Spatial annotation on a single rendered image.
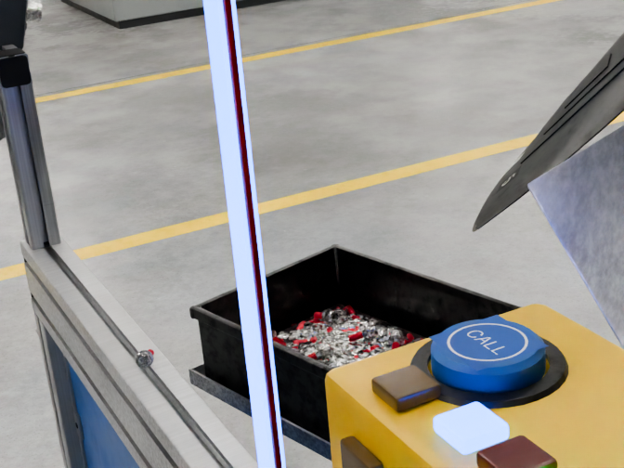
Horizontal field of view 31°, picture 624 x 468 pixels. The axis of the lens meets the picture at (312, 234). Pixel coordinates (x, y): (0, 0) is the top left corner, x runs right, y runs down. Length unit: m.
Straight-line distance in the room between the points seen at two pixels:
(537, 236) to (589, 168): 2.53
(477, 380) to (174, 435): 0.43
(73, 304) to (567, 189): 0.46
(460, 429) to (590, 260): 0.40
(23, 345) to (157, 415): 2.14
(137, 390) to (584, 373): 0.50
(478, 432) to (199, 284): 2.78
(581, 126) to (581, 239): 0.16
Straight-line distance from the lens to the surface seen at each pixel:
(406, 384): 0.38
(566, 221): 0.75
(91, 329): 0.95
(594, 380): 0.40
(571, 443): 0.36
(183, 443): 0.78
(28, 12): 1.18
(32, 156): 1.13
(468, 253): 3.18
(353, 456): 0.39
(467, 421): 0.36
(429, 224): 3.39
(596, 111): 0.88
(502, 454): 0.34
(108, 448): 1.11
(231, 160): 0.60
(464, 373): 0.38
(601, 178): 0.75
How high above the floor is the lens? 1.27
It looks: 22 degrees down
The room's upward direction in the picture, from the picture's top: 5 degrees counter-clockwise
